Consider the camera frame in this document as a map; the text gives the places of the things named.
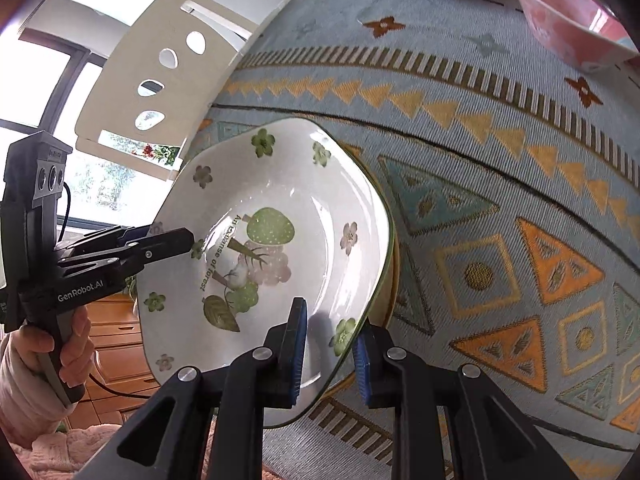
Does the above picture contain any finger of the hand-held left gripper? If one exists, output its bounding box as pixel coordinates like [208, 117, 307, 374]
[65, 225, 166, 251]
[56, 228, 195, 281]

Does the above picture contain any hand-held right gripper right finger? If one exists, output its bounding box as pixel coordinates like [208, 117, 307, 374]
[351, 322, 583, 480]

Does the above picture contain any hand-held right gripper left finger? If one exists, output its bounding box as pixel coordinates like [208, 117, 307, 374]
[87, 297, 308, 480]

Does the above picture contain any white floral plate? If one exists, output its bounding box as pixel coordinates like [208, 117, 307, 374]
[136, 116, 396, 429]

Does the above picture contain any pink floral bowl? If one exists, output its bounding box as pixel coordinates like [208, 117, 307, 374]
[505, 0, 640, 73]

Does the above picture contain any person's left forearm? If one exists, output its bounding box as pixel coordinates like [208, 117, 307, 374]
[0, 360, 73, 448]

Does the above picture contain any person's left hand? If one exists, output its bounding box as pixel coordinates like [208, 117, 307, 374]
[0, 305, 93, 386]

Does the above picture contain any cream rimmed plate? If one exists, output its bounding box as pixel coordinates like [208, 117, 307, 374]
[305, 232, 402, 423]

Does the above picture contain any red flowering plant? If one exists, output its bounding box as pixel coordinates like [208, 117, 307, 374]
[127, 142, 181, 166]

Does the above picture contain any wooden cabinet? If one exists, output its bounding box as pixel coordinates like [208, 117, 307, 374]
[65, 292, 161, 428]

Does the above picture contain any beige chair with oval holes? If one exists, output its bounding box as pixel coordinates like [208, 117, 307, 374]
[74, 0, 261, 183]

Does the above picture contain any pink knit garment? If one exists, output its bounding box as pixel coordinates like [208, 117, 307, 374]
[10, 422, 123, 480]

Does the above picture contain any blue patterned tablecloth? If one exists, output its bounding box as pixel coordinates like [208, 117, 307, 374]
[182, 0, 640, 480]

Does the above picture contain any black cable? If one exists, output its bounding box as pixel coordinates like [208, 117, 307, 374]
[55, 182, 163, 398]

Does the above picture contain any dark window frame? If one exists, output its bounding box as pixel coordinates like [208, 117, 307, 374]
[0, 25, 116, 241]

